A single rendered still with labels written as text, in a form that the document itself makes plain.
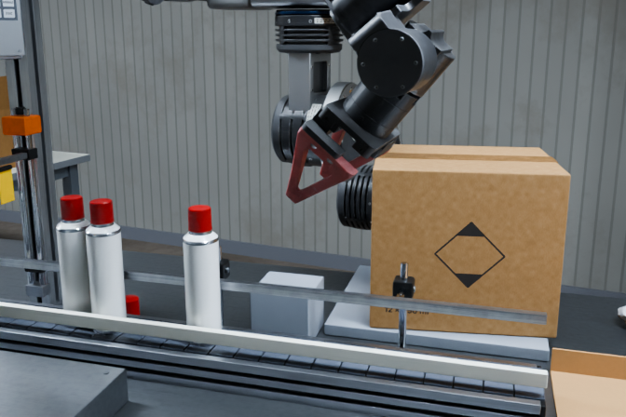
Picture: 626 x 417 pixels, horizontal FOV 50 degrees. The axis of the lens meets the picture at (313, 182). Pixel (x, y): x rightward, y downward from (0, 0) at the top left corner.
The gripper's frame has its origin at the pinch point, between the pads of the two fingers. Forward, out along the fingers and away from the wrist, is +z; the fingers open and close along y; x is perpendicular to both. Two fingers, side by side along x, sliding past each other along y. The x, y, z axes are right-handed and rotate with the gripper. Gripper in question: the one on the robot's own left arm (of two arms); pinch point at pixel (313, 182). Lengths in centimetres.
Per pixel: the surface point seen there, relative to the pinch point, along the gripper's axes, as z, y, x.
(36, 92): 35, -25, -50
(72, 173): 154, -167, -109
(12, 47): 29, -22, -56
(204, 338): 34.4, -10.6, 0.9
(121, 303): 42.6, -12.5, -12.4
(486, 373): 9.7, -14.8, 30.9
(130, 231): 239, -275, -109
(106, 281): 40.0, -10.7, -15.8
